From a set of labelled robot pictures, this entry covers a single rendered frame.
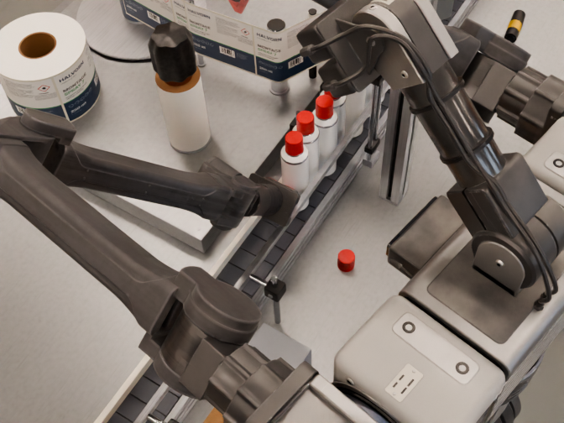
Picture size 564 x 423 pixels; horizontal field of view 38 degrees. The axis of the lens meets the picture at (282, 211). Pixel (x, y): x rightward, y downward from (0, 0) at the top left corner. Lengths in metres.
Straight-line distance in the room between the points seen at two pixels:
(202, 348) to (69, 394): 0.76
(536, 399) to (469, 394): 1.71
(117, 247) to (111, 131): 0.91
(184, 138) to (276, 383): 0.97
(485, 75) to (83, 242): 0.53
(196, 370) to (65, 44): 1.09
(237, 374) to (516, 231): 0.29
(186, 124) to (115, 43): 0.39
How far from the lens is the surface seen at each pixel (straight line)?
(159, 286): 0.85
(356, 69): 0.72
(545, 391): 2.46
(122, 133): 1.77
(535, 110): 1.01
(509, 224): 0.74
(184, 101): 1.59
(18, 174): 0.97
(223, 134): 1.73
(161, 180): 1.19
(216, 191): 1.26
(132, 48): 1.93
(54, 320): 1.62
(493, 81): 1.04
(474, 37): 1.04
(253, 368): 0.79
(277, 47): 1.70
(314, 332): 1.53
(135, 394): 1.46
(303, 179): 1.52
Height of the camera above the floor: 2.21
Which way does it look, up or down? 56 degrees down
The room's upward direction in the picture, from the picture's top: 4 degrees counter-clockwise
